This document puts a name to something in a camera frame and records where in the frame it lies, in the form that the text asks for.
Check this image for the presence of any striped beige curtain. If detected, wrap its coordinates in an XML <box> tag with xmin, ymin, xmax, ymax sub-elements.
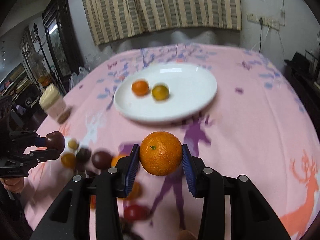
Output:
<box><xmin>82</xmin><ymin>0</ymin><xmax>242</xmax><ymax>46</ymax></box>

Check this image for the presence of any orange yellow tomato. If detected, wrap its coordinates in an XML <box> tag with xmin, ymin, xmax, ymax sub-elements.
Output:
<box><xmin>61</xmin><ymin>153</ymin><xmax>76</xmax><ymax>170</ymax></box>

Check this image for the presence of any white oval plate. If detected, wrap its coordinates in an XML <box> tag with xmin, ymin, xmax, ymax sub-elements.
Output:
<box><xmin>113</xmin><ymin>62</ymin><xmax>217</xmax><ymax>123</ymax></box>

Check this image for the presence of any dark purple plum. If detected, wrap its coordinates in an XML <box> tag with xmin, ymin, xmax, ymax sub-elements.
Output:
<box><xmin>46</xmin><ymin>131</ymin><xmax>65</xmax><ymax>154</ymax></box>

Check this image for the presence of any small dark cherry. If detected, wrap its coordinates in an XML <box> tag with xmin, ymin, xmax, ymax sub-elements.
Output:
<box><xmin>76</xmin><ymin>147</ymin><xmax>92</xmax><ymax>164</ymax></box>

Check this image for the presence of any greenish yellow citrus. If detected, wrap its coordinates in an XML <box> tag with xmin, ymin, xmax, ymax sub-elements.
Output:
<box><xmin>151</xmin><ymin>85</ymin><xmax>169</xmax><ymax>101</ymax></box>

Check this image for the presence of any wall power strip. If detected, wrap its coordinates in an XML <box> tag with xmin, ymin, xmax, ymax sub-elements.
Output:
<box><xmin>247</xmin><ymin>12</ymin><xmax>280</xmax><ymax>30</ymax></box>

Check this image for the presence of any left hand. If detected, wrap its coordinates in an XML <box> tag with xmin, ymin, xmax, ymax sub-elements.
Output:
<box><xmin>1</xmin><ymin>178</ymin><xmax>24</xmax><ymax>193</ymax></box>

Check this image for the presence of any small orange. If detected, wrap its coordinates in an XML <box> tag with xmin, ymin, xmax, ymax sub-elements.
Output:
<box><xmin>131</xmin><ymin>80</ymin><xmax>149</xmax><ymax>96</ymax></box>

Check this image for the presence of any red cherry tomato left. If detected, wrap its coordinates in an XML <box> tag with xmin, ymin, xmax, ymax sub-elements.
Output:
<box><xmin>123</xmin><ymin>204</ymin><xmax>150</xmax><ymax>222</ymax></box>

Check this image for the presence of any white plastic bag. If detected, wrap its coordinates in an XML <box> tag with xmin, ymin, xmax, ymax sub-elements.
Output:
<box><xmin>69</xmin><ymin>67</ymin><xmax>89</xmax><ymax>90</ymax></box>

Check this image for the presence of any large orange mandarin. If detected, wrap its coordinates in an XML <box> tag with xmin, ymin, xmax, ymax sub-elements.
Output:
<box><xmin>139</xmin><ymin>131</ymin><xmax>182</xmax><ymax>176</ymax></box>

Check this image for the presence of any dark round plum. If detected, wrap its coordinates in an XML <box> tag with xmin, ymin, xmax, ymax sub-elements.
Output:
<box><xmin>92</xmin><ymin>151</ymin><xmax>113</xmax><ymax>170</ymax></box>

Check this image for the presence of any dark wooden cabinet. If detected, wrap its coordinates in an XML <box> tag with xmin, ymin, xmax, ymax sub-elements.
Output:
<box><xmin>42</xmin><ymin>0</ymin><xmax>84</xmax><ymax>83</ymax></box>

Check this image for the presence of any pink printed tablecloth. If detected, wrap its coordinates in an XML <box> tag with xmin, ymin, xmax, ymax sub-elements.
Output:
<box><xmin>23</xmin><ymin>44</ymin><xmax>319</xmax><ymax>239</ymax></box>

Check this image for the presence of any plastic cup with cream lid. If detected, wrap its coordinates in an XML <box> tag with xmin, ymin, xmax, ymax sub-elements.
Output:
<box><xmin>39</xmin><ymin>84</ymin><xmax>71</xmax><ymax>124</ymax></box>

